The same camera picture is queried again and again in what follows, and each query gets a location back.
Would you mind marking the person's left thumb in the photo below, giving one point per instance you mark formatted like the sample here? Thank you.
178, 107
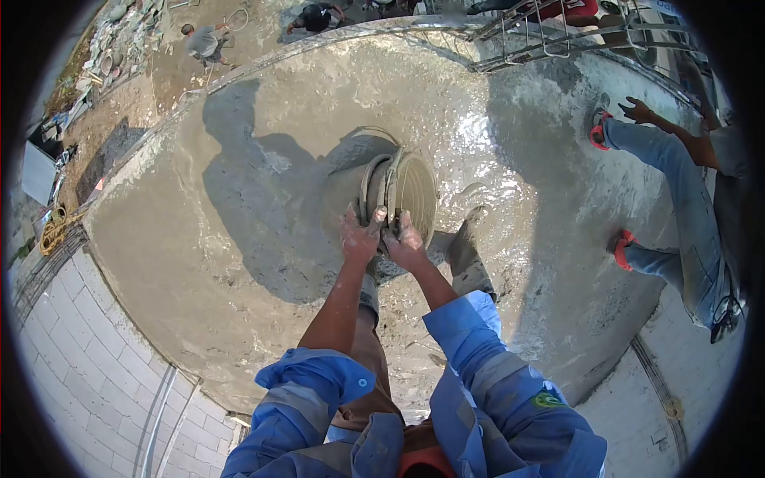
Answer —
379, 217

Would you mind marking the person's right hand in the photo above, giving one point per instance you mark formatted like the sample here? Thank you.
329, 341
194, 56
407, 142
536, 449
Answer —
407, 246

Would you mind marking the metal scaffold frame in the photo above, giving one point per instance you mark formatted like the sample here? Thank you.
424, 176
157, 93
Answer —
562, 39

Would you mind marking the person's body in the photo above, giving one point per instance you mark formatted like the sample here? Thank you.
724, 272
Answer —
478, 418

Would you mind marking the person's right index finger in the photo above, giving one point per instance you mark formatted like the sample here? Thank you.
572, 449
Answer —
406, 220

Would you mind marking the person's left hand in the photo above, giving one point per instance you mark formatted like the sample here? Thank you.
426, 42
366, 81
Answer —
358, 239

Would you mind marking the long metal bars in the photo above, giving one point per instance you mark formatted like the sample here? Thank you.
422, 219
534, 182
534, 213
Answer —
156, 418

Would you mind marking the grey flat panel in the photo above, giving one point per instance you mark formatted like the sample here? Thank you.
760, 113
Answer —
39, 173

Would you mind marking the person's right thumb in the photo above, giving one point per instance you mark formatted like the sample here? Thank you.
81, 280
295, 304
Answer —
390, 237

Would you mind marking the pile of rubble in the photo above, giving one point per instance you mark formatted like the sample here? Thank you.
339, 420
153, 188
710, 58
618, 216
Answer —
116, 39

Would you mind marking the person's left fingers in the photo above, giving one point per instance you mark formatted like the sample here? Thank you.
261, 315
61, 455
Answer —
350, 215

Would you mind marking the concrete-covered bucket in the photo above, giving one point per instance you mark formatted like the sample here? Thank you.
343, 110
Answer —
412, 191

